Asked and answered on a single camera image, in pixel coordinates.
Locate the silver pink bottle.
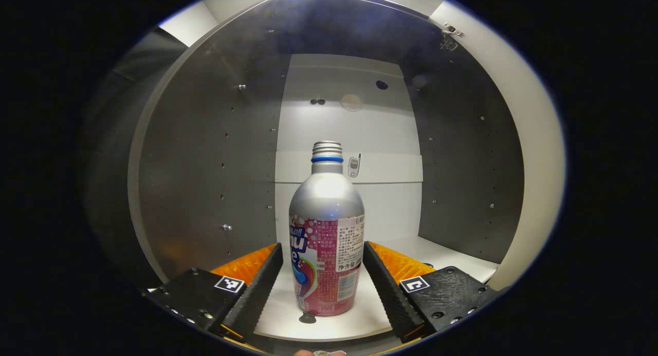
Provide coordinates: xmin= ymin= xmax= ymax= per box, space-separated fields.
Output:
xmin=288 ymin=141 xmax=366 ymax=317

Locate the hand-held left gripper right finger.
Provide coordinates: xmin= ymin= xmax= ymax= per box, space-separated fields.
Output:
xmin=362 ymin=241 xmax=500 ymax=344

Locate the metal door hinge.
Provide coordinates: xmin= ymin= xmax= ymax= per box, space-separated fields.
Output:
xmin=441 ymin=23 xmax=464 ymax=51

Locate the grey cabinet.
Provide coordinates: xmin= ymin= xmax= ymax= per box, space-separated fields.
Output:
xmin=127 ymin=0 xmax=525 ymax=354

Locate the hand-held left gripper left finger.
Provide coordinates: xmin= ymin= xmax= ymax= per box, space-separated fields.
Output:
xmin=144 ymin=242 xmax=284 ymax=342

